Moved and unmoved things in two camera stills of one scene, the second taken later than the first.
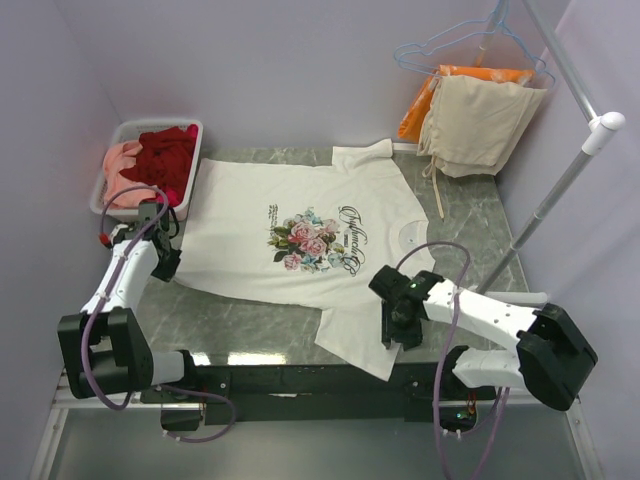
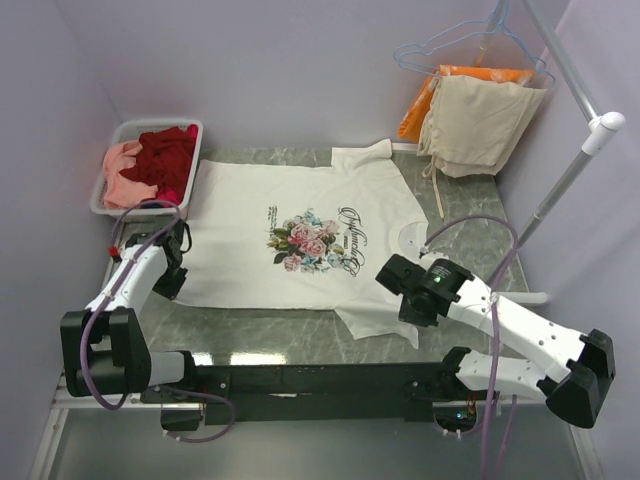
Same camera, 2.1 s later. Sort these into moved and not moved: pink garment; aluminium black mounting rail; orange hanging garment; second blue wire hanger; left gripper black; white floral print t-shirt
Moved: white floral print t-shirt; left gripper black
Not moved: aluminium black mounting rail; orange hanging garment; second blue wire hanger; pink garment
